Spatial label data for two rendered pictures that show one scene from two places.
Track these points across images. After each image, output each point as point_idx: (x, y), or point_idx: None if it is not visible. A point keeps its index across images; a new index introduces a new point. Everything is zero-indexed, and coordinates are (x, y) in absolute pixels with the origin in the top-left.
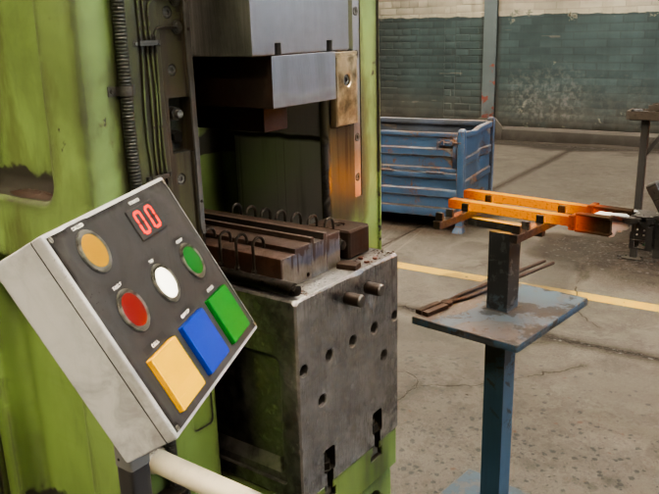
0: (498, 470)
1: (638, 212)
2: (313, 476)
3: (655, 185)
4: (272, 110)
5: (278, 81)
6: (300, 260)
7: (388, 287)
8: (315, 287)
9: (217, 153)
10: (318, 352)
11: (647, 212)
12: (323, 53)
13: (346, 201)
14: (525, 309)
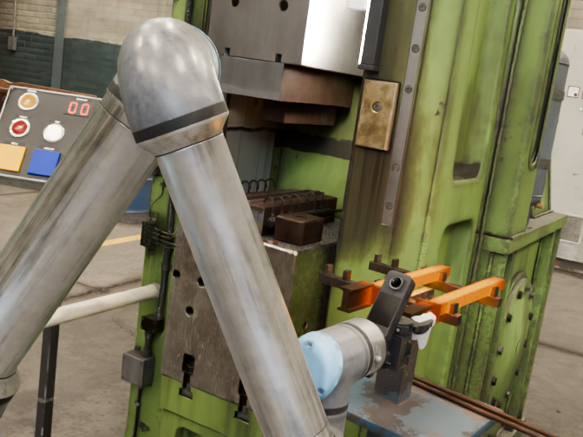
0: None
1: (402, 316)
2: (171, 361)
3: (387, 274)
4: (271, 105)
5: (223, 73)
6: None
7: (278, 276)
8: None
9: None
10: (191, 270)
11: (403, 319)
12: (270, 62)
13: (366, 221)
14: (387, 405)
